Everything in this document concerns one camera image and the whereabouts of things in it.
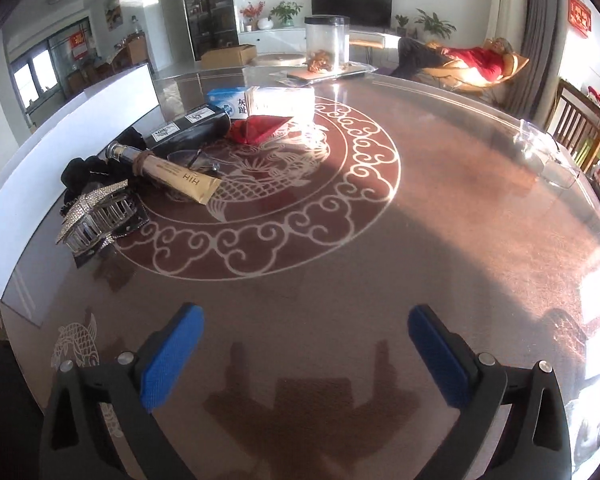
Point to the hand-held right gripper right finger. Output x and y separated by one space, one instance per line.
437 360

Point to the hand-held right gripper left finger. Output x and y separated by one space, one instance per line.
172 355

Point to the silver star hair clip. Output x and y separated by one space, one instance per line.
97 220

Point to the beige cosmetic tube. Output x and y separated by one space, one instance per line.
180 177

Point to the eyeglasses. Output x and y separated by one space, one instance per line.
190 159

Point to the black cloth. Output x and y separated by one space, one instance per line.
87 175

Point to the brown patterned round desktop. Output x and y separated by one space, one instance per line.
330 310

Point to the black box with white labels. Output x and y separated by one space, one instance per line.
190 130

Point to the white board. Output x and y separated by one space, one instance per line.
55 160

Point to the blue and white medicine box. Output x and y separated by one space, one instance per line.
227 100

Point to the flat brown packet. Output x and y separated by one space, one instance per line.
350 72

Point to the cardboard box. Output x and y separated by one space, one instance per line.
227 55

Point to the wooden lounge chair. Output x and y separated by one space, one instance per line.
517 65

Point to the red cloth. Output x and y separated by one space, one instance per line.
599 96

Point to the dried brown pieces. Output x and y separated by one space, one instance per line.
320 62

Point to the red door sign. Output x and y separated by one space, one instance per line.
79 44

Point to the wooden bench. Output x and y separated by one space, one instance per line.
367 37

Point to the white television cabinet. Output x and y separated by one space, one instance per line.
280 37

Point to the large leafy potted plant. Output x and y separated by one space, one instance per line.
435 22

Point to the small green potted plant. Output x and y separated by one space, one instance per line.
402 22

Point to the grey curtain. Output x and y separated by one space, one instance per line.
542 35

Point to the clear jar with black lid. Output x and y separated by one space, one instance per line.
327 35

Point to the white vase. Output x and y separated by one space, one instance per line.
265 24

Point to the dark display cabinet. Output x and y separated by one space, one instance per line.
207 5

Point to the red flowers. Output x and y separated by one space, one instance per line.
251 10

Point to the white curtain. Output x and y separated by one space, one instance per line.
507 5

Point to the black television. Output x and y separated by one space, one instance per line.
352 5

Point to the wall picture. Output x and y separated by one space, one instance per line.
114 12

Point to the red wall hanging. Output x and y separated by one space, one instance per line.
580 15

